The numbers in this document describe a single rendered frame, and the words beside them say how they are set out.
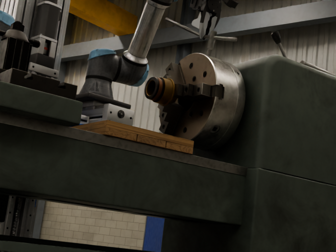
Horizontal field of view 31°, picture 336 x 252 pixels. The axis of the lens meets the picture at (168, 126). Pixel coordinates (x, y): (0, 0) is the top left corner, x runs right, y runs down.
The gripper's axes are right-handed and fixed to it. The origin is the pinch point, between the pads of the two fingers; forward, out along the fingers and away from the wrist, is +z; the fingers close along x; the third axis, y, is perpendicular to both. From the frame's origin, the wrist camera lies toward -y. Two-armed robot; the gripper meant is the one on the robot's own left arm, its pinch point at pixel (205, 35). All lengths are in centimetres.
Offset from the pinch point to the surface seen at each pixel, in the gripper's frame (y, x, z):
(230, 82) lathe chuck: -17.1, 2.1, 14.5
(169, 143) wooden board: -19.4, 26.3, 37.6
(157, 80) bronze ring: -1.3, 18.6, 19.9
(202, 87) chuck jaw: -14.0, 11.5, 18.7
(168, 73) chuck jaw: 3.9, 8.8, 15.8
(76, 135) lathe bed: -11, 54, 41
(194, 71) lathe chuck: -3.4, 4.6, 13.1
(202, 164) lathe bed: -22.8, 12.9, 41.6
